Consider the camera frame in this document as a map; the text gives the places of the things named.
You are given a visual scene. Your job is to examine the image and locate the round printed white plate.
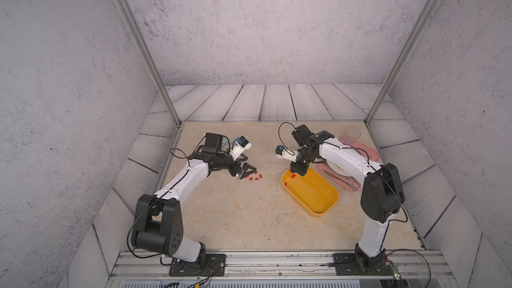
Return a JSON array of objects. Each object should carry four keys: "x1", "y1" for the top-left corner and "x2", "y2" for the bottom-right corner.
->
[{"x1": 325, "y1": 160, "x2": 352, "y2": 178}]

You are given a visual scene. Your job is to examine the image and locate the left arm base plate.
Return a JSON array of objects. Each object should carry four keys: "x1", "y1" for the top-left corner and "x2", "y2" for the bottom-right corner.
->
[{"x1": 169, "y1": 253, "x2": 227, "y2": 277}]

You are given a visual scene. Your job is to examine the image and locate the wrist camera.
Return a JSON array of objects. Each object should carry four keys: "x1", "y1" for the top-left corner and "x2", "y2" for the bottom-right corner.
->
[
  {"x1": 229, "y1": 136, "x2": 252, "y2": 160},
  {"x1": 275, "y1": 145, "x2": 297, "y2": 162}
]

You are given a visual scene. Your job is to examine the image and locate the yellow plastic storage box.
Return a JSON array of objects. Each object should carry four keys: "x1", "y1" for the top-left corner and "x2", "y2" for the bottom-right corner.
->
[{"x1": 281, "y1": 168, "x2": 339, "y2": 217}]

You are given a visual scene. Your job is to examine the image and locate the aluminium corner post right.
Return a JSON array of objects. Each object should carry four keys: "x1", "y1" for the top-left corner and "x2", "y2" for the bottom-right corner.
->
[{"x1": 364, "y1": 0, "x2": 440, "y2": 127}]

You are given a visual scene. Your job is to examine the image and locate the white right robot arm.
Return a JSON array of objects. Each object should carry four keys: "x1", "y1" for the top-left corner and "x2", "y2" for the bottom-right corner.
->
[{"x1": 290, "y1": 125, "x2": 405, "y2": 273}]

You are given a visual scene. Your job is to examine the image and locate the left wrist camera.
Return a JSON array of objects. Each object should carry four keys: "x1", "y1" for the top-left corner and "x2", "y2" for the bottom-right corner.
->
[{"x1": 229, "y1": 136, "x2": 252, "y2": 160}]

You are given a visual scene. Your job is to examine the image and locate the clear plastic cup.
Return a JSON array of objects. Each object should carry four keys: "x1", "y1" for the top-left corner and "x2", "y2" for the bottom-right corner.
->
[{"x1": 343, "y1": 127, "x2": 361, "y2": 145}]

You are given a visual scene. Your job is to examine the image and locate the aluminium front rail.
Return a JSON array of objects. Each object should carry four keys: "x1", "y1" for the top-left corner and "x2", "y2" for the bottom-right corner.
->
[{"x1": 106, "y1": 249, "x2": 458, "y2": 287}]

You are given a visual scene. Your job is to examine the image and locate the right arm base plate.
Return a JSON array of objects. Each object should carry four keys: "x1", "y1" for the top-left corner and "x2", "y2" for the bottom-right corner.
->
[{"x1": 328, "y1": 252, "x2": 394, "y2": 277}]

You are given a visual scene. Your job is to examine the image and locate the metal fork on tray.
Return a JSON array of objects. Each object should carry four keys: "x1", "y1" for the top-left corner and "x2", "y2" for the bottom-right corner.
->
[{"x1": 323, "y1": 171, "x2": 361, "y2": 192}]

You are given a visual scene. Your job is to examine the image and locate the pink plastic tray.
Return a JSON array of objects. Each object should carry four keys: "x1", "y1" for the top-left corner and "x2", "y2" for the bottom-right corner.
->
[{"x1": 319, "y1": 138, "x2": 380, "y2": 186}]

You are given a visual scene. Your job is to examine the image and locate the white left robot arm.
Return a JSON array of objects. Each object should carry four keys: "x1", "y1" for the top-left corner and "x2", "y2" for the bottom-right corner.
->
[{"x1": 127, "y1": 133, "x2": 256, "y2": 265}]

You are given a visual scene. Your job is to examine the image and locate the aluminium corner post left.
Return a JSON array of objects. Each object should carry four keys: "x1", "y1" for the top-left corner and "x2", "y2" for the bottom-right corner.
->
[{"x1": 114, "y1": 0, "x2": 181, "y2": 127}]

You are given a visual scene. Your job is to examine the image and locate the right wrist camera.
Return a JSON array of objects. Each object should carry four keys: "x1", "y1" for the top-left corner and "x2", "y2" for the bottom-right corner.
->
[{"x1": 275, "y1": 145, "x2": 297, "y2": 162}]

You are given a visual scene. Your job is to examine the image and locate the aluminium corner post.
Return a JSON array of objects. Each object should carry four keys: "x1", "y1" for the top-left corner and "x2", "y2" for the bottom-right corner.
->
[
  {"x1": 364, "y1": 0, "x2": 440, "y2": 127},
  {"x1": 114, "y1": 0, "x2": 181, "y2": 127}
]

